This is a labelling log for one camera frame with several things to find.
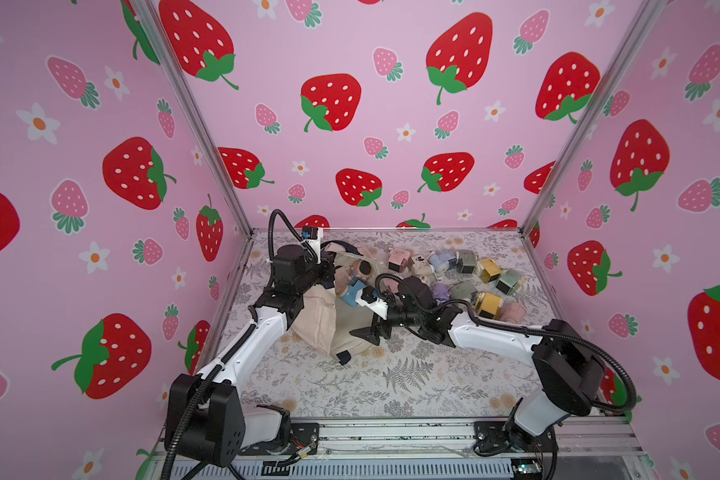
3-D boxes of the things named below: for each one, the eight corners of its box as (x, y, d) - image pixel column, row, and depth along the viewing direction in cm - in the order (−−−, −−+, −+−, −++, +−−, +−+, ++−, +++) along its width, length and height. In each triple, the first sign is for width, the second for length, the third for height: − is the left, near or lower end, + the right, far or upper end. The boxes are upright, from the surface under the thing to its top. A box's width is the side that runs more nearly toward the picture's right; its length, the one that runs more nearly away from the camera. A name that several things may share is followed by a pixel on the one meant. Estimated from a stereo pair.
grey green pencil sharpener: (458, 276, 110) (461, 266, 105) (454, 259, 115) (457, 249, 110) (475, 276, 110) (480, 266, 105) (470, 259, 115) (475, 249, 110)
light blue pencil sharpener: (430, 276, 110) (433, 267, 105) (428, 260, 115) (430, 250, 110) (455, 276, 110) (459, 267, 105) (451, 260, 115) (455, 250, 110)
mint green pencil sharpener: (494, 290, 105) (499, 281, 101) (500, 274, 109) (505, 265, 105) (511, 297, 103) (517, 289, 99) (517, 281, 107) (523, 272, 103)
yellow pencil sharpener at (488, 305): (473, 316, 98) (476, 310, 95) (476, 296, 103) (479, 290, 100) (496, 324, 96) (501, 318, 93) (499, 303, 101) (503, 296, 98)
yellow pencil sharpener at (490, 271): (481, 283, 107) (485, 277, 104) (476, 265, 112) (479, 258, 109) (498, 283, 107) (501, 277, 104) (491, 265, 112) (495, 258, 109)
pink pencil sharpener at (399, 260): (388, 273, 110) (389, 265, 106) (388, 256, 115) (388, 248, 111) (412, 273, 110) (414, 265, 106) (410, 256, 115) (412, 248, 111)
